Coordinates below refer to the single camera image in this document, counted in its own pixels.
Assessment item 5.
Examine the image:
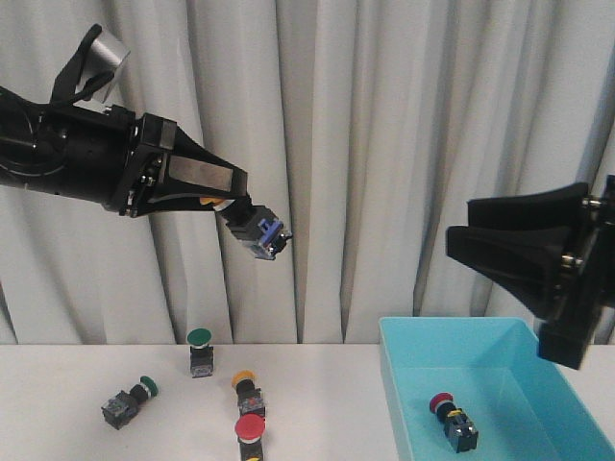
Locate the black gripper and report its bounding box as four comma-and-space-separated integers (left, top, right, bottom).
104, 113, 253, 217
446, 180, 614, 370

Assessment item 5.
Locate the yellow push button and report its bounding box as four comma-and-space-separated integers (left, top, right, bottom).
231, 370, 266, 418
199, 196, 293, 260

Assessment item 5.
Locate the red push button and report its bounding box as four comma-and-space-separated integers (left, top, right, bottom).
234, 413, 265, 461
429, 392, 480, 453

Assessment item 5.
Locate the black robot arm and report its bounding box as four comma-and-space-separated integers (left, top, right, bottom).
1, 89, 253, 220
446, 176, 614, 370

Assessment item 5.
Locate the light blue plastic box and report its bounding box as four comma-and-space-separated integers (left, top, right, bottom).
379, 317, 614, 460

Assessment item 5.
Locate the upright green push button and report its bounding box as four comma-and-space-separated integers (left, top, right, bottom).
186, 328, 214, 378

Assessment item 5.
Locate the grey pleated curtain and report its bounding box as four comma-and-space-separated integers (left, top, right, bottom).
1, 1, 614, 344

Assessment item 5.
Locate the lying yellow push button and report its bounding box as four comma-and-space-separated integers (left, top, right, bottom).
231, 370, 266, 418

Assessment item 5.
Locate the lying green push button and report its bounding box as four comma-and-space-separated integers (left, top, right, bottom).
101, 376, 159, 430

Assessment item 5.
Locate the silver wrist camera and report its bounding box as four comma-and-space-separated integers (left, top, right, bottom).
77, 24, 130, 103

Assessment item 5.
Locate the black camera cable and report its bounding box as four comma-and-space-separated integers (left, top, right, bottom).
33, 66, 116, 121

